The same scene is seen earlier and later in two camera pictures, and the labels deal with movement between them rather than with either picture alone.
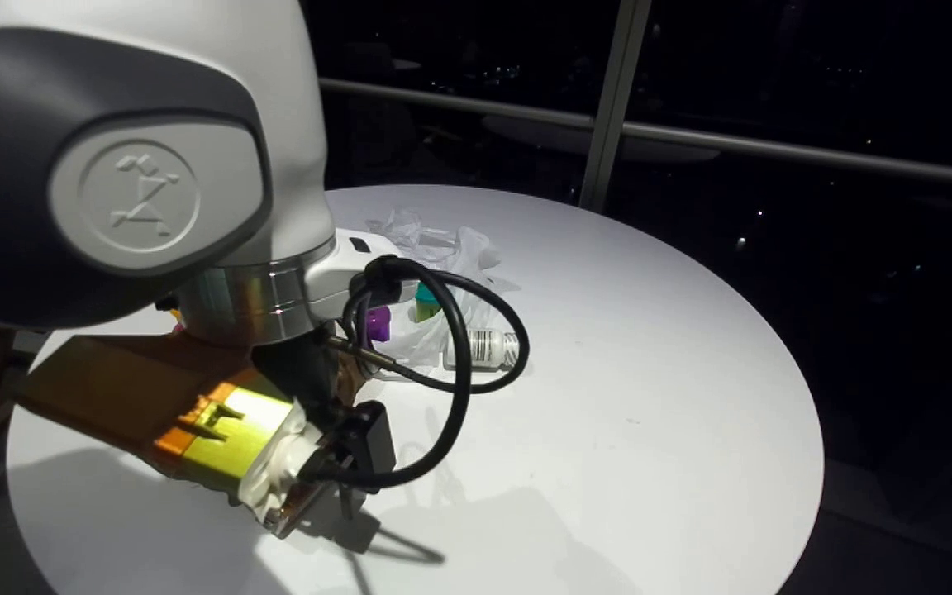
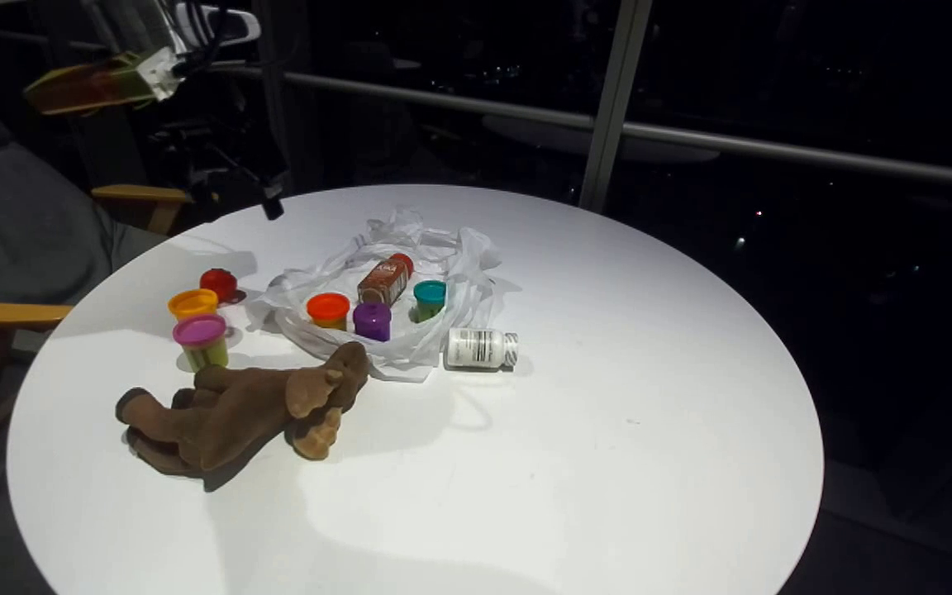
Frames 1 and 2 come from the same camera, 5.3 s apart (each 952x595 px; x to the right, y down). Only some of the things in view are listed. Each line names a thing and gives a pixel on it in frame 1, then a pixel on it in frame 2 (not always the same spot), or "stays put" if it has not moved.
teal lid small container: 425,302 stays put
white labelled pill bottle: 490,348 stays put
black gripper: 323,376 -> 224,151
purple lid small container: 376,323 stays put
